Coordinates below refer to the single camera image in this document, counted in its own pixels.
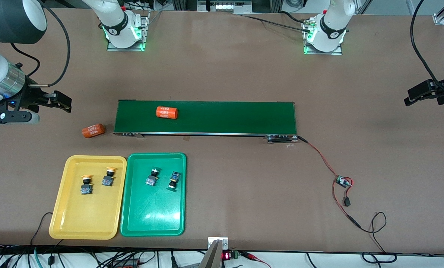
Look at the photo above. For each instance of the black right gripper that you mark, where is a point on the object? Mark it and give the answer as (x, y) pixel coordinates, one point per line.
(29, 96)

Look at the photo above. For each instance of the orange cylindrical battery cell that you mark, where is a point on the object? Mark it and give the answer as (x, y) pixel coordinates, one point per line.
(93, 130)
(167, 112)

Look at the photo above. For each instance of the yellow push button switch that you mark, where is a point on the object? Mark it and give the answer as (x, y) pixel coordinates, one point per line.
(86, 189)
(107, 181)

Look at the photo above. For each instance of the green push button switch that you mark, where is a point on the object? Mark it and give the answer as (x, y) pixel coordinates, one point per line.
(173, 182)
(151, 181)

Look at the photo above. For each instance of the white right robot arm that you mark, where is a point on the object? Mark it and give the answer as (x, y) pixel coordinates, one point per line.
(119, 22)

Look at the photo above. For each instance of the yellow plastic tray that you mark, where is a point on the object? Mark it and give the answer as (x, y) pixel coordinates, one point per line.
(88, 216)

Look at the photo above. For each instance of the small blue circuit board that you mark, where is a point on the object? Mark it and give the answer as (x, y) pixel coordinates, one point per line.
(343, 181)

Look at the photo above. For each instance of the black barrel plug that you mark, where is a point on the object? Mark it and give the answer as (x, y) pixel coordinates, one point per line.
(302, 139)

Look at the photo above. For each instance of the black connector with short lead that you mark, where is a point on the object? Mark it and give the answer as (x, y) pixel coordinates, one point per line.
(347, 202)

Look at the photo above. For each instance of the green plastic tray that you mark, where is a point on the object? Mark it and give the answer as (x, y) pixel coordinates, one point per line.
(153, 212)

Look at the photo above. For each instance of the black inline connector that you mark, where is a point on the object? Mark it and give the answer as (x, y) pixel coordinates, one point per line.
(354, 222)

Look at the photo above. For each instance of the green conveyor belt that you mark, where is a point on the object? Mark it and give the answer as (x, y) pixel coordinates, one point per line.
(207, 117)

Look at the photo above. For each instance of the white electronics box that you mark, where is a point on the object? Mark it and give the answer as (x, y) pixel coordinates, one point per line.
(225, 6)

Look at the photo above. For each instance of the red digit display module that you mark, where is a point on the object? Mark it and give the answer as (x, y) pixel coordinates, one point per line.
(226, 255)

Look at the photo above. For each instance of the red clip lead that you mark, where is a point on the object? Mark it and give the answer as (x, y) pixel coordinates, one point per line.
(253, 257)

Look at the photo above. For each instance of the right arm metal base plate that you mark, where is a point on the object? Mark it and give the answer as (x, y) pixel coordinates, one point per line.
(125, 49)

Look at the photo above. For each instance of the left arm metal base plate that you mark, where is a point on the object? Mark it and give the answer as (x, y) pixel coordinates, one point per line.
(322, 53)

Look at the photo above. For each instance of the silver mount bracket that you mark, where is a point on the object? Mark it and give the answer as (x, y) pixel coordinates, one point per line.
(211, 240)

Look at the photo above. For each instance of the grey metal camera pole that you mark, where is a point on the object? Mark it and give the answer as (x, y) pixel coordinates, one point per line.
(211, 258)

